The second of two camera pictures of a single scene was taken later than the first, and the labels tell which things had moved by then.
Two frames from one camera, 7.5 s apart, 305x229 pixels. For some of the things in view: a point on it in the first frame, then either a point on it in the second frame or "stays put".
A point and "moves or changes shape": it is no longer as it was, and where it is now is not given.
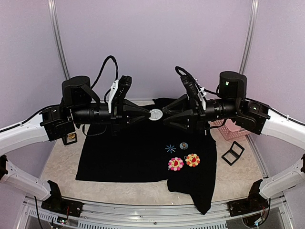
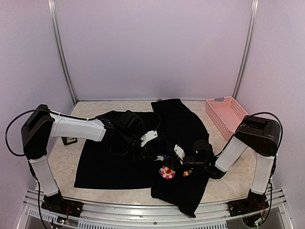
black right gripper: (196, 117) to (176, 164)
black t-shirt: (152, 151) moves or changes shape
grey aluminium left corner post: (52, 9) stays put
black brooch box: (69, 139) stays put
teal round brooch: (156, 114) to (160, 158)
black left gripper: (120, 114) to (149, 150)
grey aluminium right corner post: (251, 35) stays put
